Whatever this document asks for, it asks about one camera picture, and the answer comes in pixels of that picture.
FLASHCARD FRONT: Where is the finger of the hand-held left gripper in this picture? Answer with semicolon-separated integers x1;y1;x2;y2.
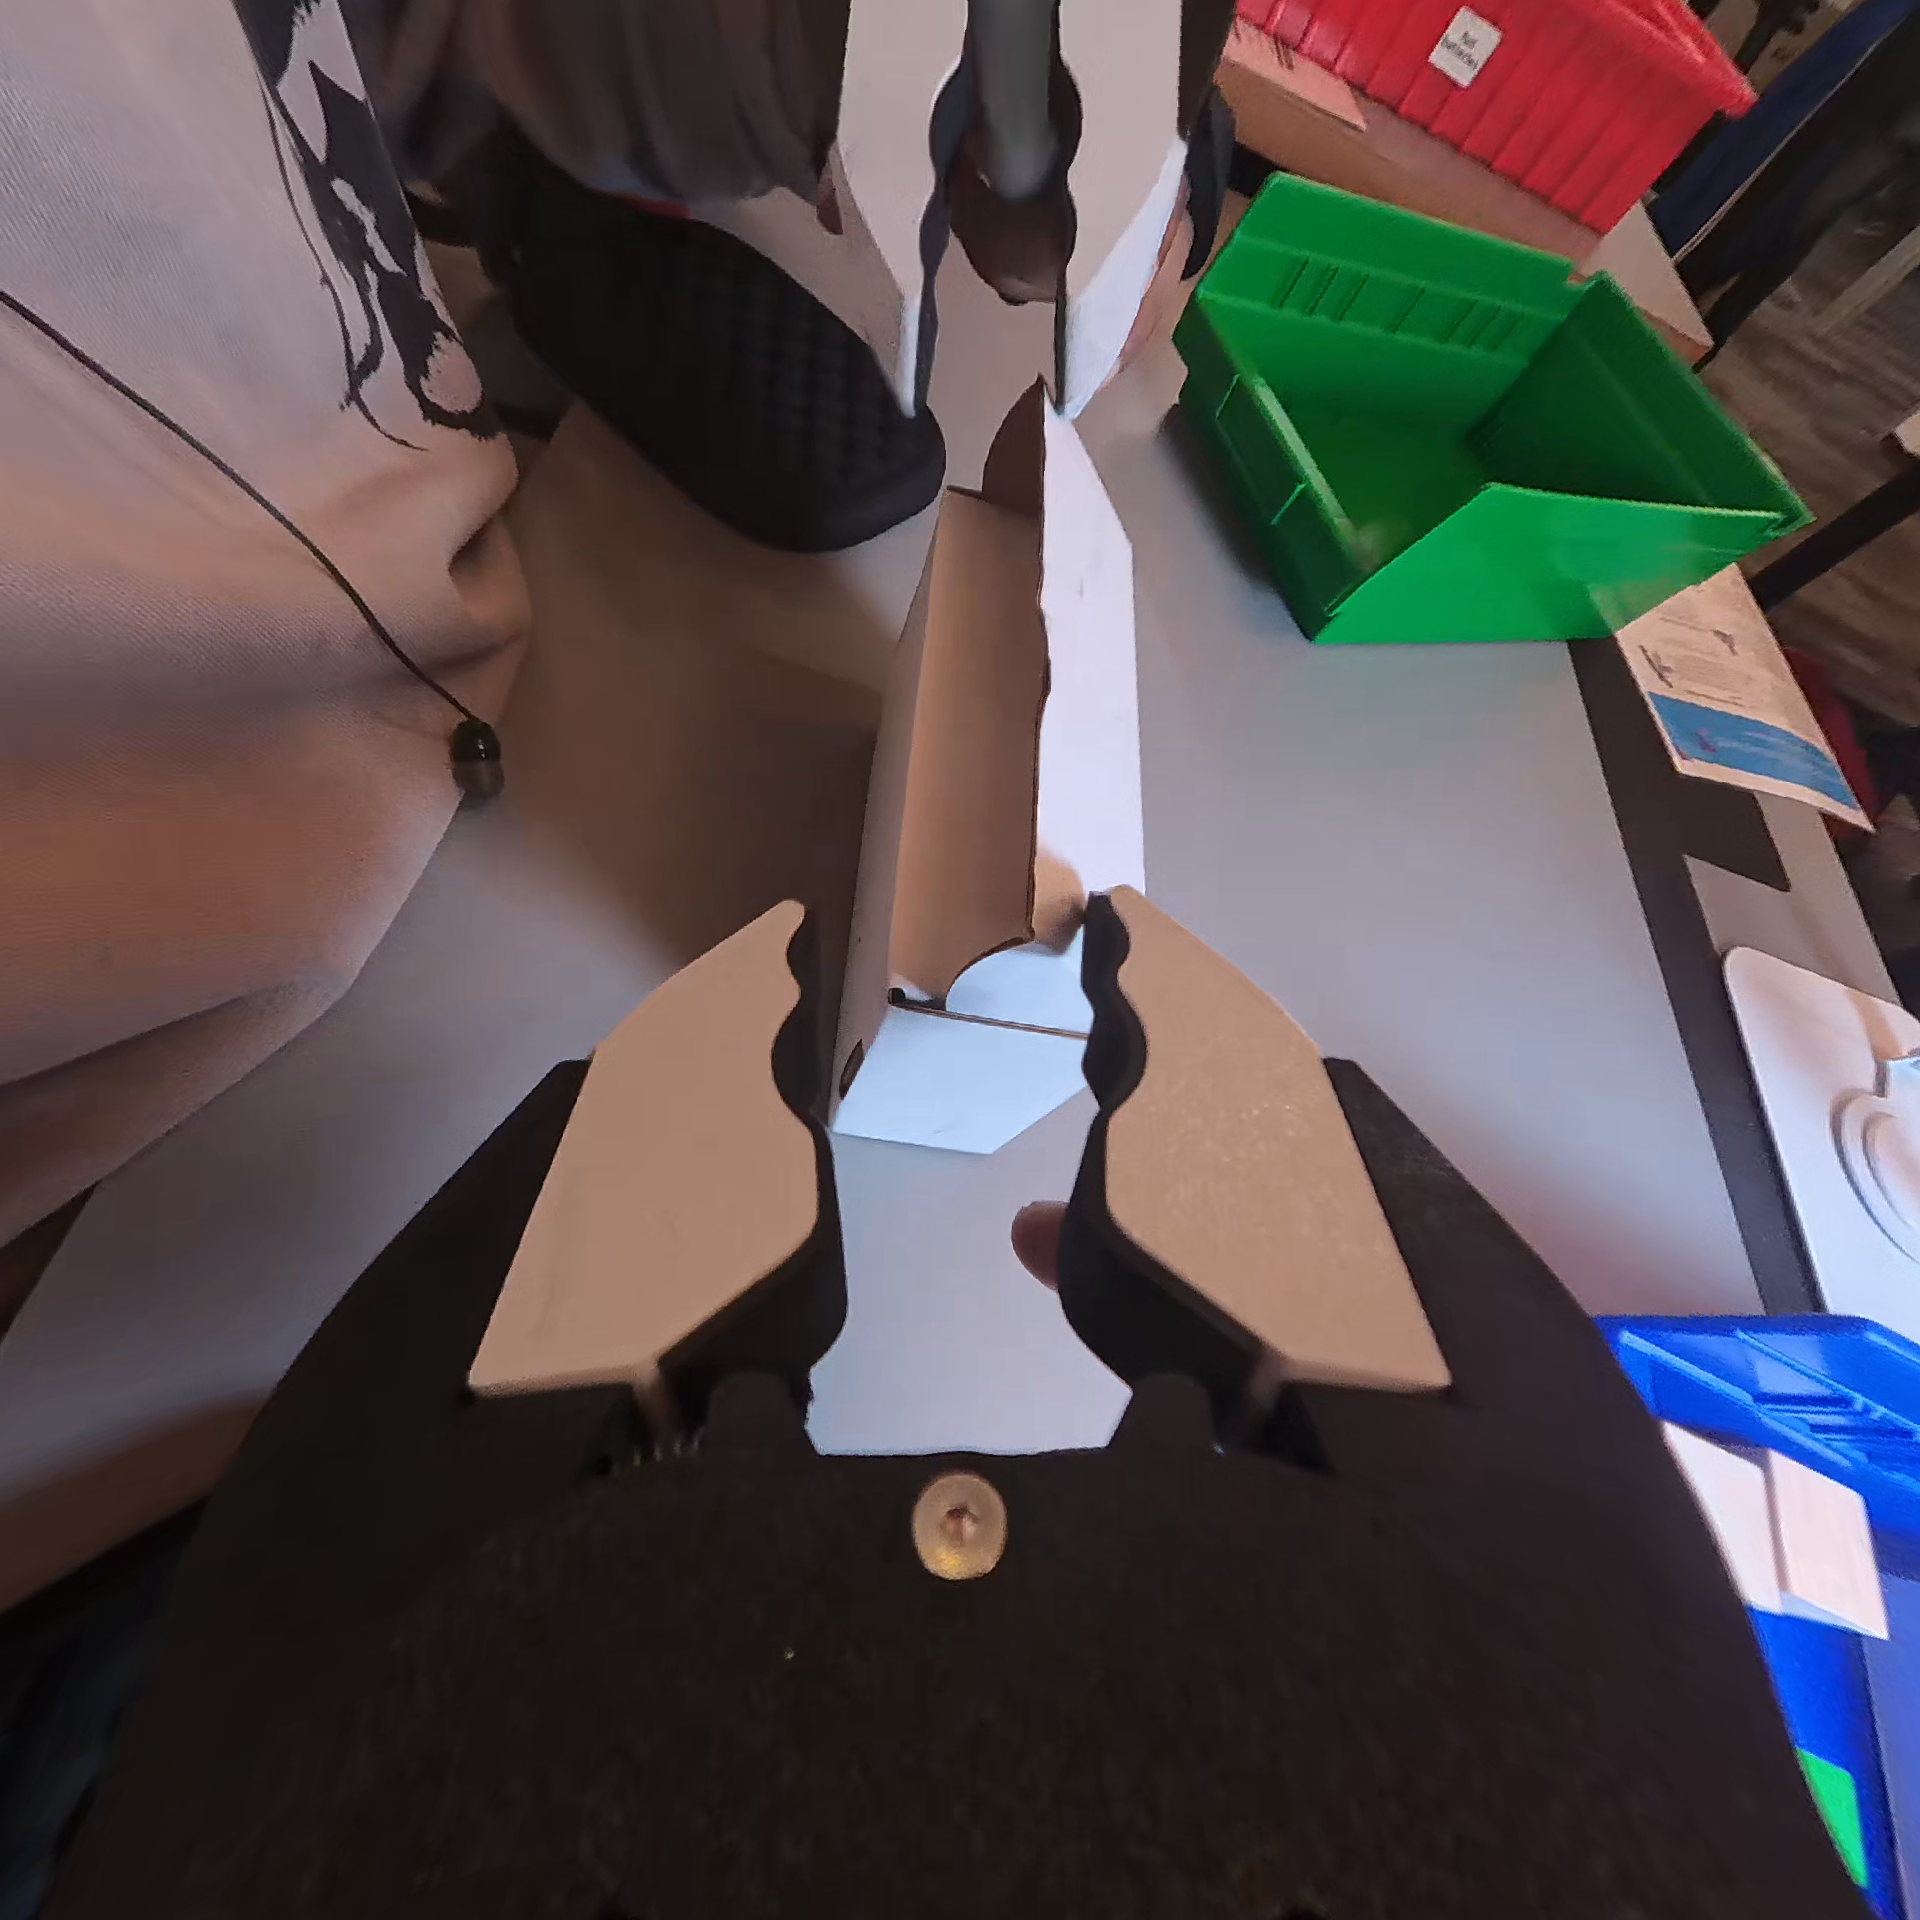
1047;0;1241;422
815;0;976;419

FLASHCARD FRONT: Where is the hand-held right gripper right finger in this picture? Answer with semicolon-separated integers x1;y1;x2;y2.
1054;884;1454;1444

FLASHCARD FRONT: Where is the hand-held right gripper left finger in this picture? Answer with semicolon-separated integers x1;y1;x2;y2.
468;896;853;1427

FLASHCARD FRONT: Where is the blue plastic bin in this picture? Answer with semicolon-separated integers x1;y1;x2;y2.
1593;1312;1920;1920

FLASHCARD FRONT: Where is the white cardboard box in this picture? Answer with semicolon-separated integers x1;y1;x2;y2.
823;375;1152;1158

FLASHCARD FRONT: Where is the green wooden cube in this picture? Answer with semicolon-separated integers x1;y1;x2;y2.
1796;1744;1871;1892

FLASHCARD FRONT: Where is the grey metal pole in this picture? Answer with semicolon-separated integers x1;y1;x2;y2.
964;0;1056;200

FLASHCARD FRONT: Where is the black mesh cushion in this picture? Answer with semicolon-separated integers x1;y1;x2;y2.
412;128;951;552

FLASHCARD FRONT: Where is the red plastic bin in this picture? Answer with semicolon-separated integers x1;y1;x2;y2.
1229;0;1759;232

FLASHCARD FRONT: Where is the green plastic bin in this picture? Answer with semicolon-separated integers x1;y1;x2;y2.
1170;169;1816;647

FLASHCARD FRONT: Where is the white tray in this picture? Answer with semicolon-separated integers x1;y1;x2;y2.
1721;943;1920;1320

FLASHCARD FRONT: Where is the printed paper leaflet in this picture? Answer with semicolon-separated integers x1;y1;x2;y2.
1612;566;1877;832

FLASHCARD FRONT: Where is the person's light printed shirt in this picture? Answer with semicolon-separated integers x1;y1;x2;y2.
0;0;541;1248

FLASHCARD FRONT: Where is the black cord with bead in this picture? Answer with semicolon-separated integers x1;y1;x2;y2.
0;288;504;804

